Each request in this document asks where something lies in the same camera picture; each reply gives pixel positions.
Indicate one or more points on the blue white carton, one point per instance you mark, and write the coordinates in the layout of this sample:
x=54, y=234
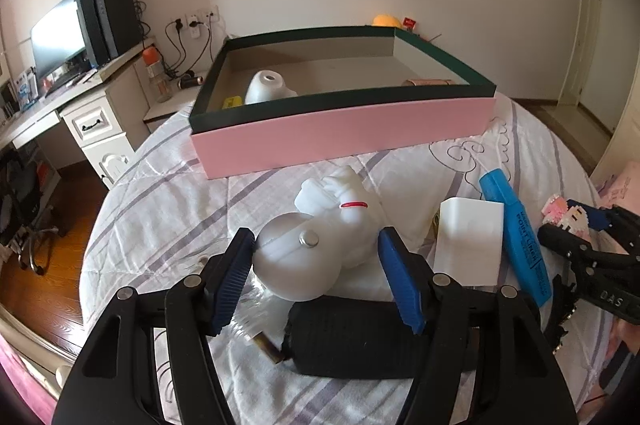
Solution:
x=25, y=90

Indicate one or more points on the pink box with dark rim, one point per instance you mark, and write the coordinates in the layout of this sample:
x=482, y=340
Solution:
x=325, y=130

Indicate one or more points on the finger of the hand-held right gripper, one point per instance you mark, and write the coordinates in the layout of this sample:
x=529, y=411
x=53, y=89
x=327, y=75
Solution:
x=565, y=242
x=615, y=220

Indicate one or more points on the brown glossy tube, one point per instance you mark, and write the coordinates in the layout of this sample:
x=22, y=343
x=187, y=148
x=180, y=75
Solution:
x=267, y=349

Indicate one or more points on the clear bottle with orange cap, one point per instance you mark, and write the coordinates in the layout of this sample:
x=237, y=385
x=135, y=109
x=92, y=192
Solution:
x=159, y=80

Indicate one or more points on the small red packet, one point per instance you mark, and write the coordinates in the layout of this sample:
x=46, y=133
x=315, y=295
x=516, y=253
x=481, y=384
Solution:
x=410, y=23

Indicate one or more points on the blue highlighter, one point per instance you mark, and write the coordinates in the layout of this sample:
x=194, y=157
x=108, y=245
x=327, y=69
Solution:
x=522, y=245

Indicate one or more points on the black hair dryer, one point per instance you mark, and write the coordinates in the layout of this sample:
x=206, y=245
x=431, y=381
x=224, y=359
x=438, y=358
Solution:
x=190, y=81

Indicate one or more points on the white desk with drawers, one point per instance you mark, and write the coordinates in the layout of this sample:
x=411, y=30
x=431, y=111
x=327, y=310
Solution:
x=90, y=140

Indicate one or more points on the black hair clip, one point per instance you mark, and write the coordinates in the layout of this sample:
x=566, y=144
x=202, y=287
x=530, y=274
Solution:
x=560, y=325

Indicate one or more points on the black keyboard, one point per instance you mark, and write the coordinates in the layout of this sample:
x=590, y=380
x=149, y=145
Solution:
x=70, y=80

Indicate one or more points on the white figurine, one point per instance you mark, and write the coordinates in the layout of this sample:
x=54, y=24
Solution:
x=325, y=225

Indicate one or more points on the yellow highlighter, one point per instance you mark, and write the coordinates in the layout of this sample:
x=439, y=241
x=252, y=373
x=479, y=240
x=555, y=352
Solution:
x=231, y=101

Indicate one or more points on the magenta cloth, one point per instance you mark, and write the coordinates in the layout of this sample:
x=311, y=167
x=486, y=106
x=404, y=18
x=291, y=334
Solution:
x=20, y=375

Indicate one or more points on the black long case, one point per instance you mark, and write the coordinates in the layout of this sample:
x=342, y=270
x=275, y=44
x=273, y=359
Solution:
x=350, y=335

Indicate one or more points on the low white side table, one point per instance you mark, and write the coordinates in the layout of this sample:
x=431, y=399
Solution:
x=170, y=107

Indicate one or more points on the light pink bedding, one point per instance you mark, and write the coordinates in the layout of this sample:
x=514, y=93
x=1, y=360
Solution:
x=622, y=185

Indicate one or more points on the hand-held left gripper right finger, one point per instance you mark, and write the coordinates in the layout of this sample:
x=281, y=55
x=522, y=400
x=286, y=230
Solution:
x=400, y=285

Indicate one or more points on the white cup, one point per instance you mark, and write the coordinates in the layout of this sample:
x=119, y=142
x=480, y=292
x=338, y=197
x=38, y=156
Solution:
x=265, y=87

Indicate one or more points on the black office chair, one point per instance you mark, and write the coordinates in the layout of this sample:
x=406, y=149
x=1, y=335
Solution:
x=25, y=205

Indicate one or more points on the white rectangular box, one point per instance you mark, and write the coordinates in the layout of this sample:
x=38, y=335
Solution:
x=467, y=245

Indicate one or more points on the yellow octopus plush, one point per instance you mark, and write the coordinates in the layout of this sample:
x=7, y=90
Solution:
x=385, y=20

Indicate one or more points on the white door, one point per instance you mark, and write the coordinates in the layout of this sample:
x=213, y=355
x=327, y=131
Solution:
x=582, y=30

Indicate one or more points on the white striped quilt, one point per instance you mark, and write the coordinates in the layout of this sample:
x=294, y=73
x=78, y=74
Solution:
x=165, y=215

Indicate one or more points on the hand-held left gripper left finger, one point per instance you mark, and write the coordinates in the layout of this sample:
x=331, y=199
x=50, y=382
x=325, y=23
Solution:
x=230, y=285

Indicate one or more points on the black computer tower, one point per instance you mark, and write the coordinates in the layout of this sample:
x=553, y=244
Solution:
x=110, y=20

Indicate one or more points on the black computer monitor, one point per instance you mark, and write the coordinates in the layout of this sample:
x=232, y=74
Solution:
x=57, y=35

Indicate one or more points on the clear glass bottle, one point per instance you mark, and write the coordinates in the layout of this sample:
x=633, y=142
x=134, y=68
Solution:
x=255, y=315

